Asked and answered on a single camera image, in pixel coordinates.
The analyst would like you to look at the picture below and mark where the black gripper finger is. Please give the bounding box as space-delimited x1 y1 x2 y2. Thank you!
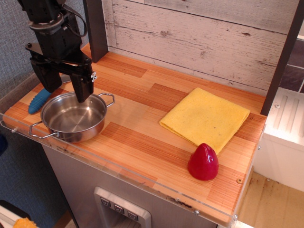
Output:
70 71 94 103
31 62 62 93

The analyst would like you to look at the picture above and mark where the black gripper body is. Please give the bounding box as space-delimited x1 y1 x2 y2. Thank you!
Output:
26 22 93 76

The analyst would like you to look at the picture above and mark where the yellow cloth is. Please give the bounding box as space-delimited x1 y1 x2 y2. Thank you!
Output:
160 88 250 154

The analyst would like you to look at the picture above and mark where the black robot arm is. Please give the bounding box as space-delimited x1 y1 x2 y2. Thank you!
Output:
19 0 95 103

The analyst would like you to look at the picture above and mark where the stainless steel pot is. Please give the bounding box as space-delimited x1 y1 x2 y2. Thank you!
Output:
28 92 115 143

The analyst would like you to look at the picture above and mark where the clear acrylic table edge guard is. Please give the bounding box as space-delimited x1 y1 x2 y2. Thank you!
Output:
2 111 242 227

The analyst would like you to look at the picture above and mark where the silver dispenser button panel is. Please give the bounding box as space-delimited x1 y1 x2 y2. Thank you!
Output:
94 187 152 228

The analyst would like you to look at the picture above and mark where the red plastic strawberry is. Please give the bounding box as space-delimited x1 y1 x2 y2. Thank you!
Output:
188 143 219 181

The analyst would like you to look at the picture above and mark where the orange object bottom left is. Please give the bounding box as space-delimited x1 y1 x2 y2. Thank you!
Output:
13 218 37 228

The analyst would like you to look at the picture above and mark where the white toy sink unit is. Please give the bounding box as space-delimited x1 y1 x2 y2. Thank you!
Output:
253 88 304 191

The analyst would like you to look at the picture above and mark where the blue handled metal spoon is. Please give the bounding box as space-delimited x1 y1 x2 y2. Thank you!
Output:
28 73 72 115

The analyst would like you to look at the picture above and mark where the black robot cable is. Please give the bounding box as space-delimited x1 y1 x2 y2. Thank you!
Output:
62 4 88 38

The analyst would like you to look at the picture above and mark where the dark vertical post left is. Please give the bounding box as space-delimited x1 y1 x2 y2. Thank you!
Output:
83 0 108 63

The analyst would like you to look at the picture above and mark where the dark vertical post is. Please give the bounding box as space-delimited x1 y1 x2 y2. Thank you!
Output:
260 0 304 116
83 0 108 63

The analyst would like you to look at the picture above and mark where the dark vertical post right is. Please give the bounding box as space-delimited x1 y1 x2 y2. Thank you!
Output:
260 0 304 116

